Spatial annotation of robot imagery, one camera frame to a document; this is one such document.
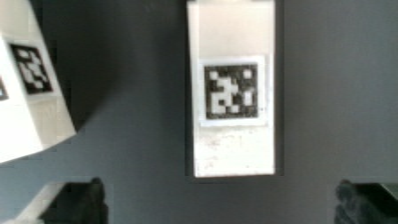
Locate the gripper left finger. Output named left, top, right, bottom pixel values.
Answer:
left=10, top=178, right=108, bottom=224

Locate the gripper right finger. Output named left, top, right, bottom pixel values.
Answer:
left=333, top=180, right=398, bottom=224

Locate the white table leg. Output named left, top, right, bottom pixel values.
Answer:
left=186, top=0, right=276, bottom=178
left=0, top=0, right=76, bottom=163

